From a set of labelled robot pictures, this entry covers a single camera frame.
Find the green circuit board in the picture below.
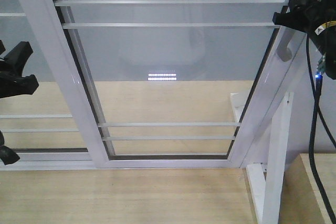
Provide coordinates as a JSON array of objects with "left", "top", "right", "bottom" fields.
[{"left": 316, "top": 55, "right": 326, "bottom": 76}]

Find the grey door handle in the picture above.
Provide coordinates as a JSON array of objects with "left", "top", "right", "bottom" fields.
[{"left": 277, "top": 28, "right": 295, "bottom": 62}]

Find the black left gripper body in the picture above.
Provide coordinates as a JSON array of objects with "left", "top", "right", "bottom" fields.
[{"left": 1, "top": 41, "right": 39, "bottom": 98}]

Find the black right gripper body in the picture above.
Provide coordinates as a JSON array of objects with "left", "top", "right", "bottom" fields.
[{"left": 302, "top": 0, "right": 335, "bottom": 79}]

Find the white triangular support bracket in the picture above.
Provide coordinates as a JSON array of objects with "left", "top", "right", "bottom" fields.
[{"left": 246, "top": 92, "right": 294, "bottom": 223}]

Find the light wooden box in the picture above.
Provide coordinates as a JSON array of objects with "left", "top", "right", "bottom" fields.
[{"left": 285, "top": 153, "right": 335, "bottom": 223}]

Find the white door bottom track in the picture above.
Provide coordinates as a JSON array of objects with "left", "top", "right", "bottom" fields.
[{"left": 1, "top": 161, "right": 96, "bottom": 171}]

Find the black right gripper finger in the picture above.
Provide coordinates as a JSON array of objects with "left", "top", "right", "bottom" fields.
[
  {"left": 272, "top": 12, "right": 306, "bottom": 33},
  {"left": 288, "top": 0, "right": 305, "bottom": 14}
]

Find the white framed sliding glass door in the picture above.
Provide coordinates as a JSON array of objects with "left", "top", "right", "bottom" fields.
[{"left": 7, "top": 0, "right": 313, "bottom": 169}]

